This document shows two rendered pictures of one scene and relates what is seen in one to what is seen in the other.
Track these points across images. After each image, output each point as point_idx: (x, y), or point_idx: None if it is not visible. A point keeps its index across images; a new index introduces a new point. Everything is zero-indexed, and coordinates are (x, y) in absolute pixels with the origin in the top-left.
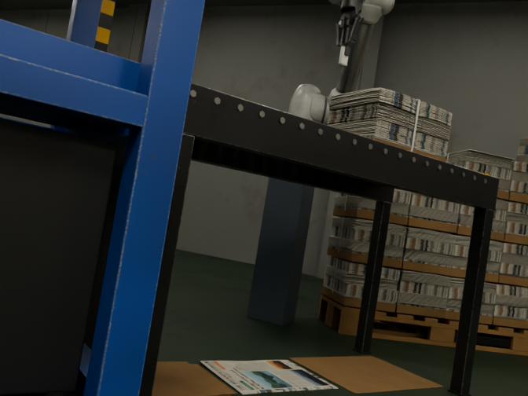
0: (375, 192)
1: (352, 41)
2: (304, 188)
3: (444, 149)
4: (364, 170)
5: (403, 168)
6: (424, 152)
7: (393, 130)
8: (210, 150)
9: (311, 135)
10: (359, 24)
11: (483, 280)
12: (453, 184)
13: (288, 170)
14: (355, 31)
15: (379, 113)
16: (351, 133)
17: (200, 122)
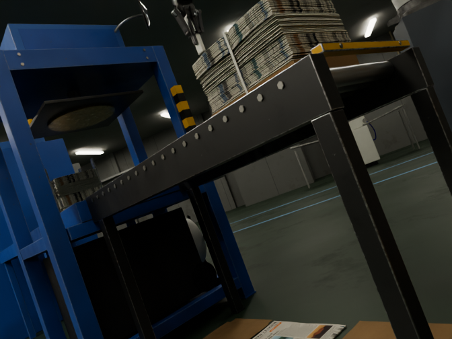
0: (386, 93)
1: (185, 33)
2: (434, 85)
3: (287, 48)
4: (160, 183)
5: (182, 159)
6: (263, 79)
7: (224, 90)
8: (221, 165)
9: (128, 183)
10: (178, 17)
11: (375, 237)
12: (237, 130)
13: (274, 142)
14: (181, 25)
15: (205, 87)
16: (141, 163)
17: (99, 211)
